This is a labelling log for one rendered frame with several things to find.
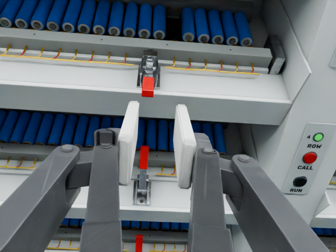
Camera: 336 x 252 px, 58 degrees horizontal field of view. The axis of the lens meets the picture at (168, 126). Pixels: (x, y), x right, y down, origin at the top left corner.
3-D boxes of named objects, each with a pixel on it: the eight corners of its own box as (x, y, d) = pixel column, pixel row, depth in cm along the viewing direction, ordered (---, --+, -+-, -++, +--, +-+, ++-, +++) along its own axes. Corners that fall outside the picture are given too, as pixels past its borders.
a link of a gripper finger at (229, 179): (198, 170, 15) (257, 173, 15) (189, 131, 20) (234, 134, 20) (195, 195, 16) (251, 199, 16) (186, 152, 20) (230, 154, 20)
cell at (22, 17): (41, 5, 45) (29, 31, 41) (28, 4, 45) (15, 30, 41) (38, -7, 44) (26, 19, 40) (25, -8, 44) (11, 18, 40)
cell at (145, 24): (151, 14, 46) (150, 40, 42) (139, 13, 46) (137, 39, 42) (152, 3, 45) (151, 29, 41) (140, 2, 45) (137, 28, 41)
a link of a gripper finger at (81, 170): (113, 192, 15) (53, 189, 15) (123, 148, 20) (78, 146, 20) (113, 166, 15) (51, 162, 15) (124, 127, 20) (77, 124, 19)
